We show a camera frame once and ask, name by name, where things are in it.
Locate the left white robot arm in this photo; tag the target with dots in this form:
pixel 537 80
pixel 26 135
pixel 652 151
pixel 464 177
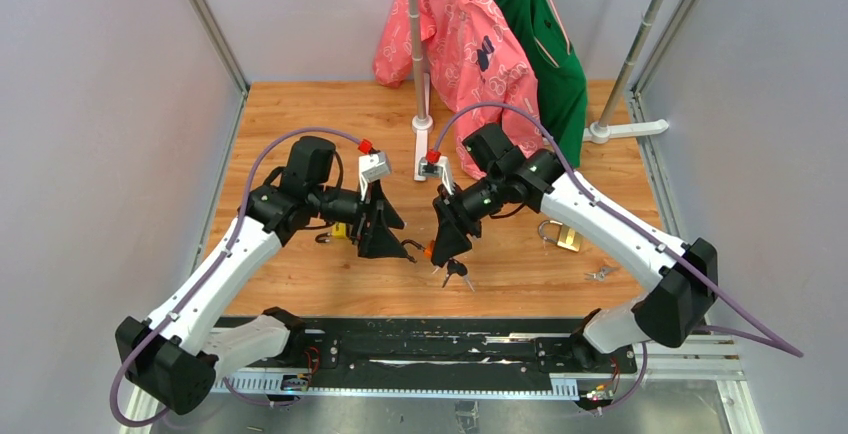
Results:
pixel 175 354

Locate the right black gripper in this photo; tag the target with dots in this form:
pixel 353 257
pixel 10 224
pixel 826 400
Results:
pixel 454 224

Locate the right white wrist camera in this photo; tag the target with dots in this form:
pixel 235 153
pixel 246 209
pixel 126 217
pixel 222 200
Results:
pixel 440 170

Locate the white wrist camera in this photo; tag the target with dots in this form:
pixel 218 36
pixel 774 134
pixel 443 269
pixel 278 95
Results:
pixel 372 168
pixel 440 170

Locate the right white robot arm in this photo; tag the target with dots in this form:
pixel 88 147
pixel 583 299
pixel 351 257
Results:
pixel 678 277

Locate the black orange-lock keys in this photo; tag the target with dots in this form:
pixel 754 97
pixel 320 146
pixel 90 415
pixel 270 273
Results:
pixel 455 268

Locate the silver brass-lock keys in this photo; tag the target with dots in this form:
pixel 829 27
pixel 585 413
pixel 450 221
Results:
pixel 601 274

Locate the pink patterned jacket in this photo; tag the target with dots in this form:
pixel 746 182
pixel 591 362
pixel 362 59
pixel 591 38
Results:
pixel 474 58

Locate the white clothes rack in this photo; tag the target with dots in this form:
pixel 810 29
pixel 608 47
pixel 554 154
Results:
pixel 599 132

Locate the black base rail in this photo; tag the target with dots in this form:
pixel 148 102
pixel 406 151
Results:
pixel 452 358

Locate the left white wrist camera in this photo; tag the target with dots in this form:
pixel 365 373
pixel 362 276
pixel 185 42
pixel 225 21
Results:
pixel 372 168

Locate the green shirt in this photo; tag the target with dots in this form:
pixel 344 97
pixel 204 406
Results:
pixel 562 92

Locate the brass padlock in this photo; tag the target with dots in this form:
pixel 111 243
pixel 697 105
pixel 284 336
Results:
pixel 560 235

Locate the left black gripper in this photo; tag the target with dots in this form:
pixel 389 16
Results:
pixel 375 240

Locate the yellow padlock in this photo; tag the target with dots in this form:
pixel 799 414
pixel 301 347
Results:
pixel 337 231

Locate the orange padlock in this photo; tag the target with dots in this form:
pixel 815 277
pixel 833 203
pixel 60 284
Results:
pixel 416 251

